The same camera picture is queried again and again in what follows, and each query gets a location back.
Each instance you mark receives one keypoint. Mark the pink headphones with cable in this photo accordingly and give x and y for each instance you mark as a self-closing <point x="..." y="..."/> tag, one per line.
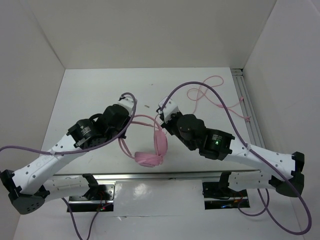
<point x="160" y="141"/>

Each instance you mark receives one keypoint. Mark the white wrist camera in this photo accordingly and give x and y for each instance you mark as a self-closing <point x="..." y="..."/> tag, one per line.
<point x="170" y="108"/>
<point x="127" y="102"/>

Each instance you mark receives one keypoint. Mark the aluminium front rail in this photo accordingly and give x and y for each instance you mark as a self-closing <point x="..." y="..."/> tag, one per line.
<point x="210" y="176"/>

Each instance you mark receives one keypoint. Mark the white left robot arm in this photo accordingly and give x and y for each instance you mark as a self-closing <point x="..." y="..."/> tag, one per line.
<point x="33" y="185"/>

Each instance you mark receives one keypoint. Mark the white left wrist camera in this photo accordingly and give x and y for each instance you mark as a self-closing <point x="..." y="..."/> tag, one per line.
<point x="127" y="102"/>

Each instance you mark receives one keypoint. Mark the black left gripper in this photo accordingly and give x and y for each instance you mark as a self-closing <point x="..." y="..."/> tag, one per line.
<point x="118" y="135"/>

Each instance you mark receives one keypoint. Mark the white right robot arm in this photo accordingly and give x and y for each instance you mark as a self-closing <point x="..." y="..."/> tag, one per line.
<point x="273" y="170"/>

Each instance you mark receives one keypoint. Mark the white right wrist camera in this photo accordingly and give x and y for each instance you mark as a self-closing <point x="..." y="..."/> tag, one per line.
<point x="170" y="108"/>

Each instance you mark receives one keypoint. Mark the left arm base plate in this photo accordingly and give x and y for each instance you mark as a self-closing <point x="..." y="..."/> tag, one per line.
<point x="102" y="200"/>

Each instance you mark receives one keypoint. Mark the aluminium side rail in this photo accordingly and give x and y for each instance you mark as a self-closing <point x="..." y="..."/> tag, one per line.
<point x="252" y="126"/>

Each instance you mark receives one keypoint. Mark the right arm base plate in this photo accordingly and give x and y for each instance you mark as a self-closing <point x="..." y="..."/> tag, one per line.
<point x="216" y="198"/>

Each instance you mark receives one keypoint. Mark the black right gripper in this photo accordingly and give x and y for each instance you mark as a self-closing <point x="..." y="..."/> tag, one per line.
<point x="166" y="125"/>

